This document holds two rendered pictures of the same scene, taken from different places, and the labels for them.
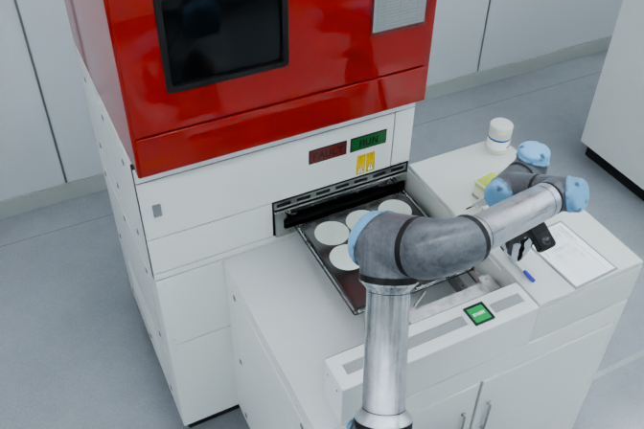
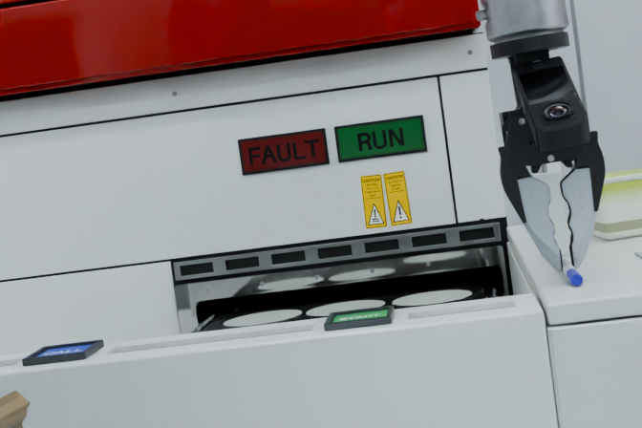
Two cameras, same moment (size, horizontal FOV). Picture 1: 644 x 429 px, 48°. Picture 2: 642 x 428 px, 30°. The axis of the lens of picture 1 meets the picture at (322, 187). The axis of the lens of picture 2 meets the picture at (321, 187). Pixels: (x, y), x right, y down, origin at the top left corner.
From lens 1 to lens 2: 154 cm
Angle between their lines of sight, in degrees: 48
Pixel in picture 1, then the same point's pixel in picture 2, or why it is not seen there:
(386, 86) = not seen: outside the picture
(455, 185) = not seen: hidden behind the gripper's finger
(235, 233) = (95, 320)
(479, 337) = (325, 359)
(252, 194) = (123, 226)
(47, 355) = not seen: outside the picture
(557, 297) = (614, 295)
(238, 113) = (53, 1)
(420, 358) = (118, 362)
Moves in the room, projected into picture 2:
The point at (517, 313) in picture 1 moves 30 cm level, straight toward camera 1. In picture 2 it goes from (462, 317) to (123, 408)
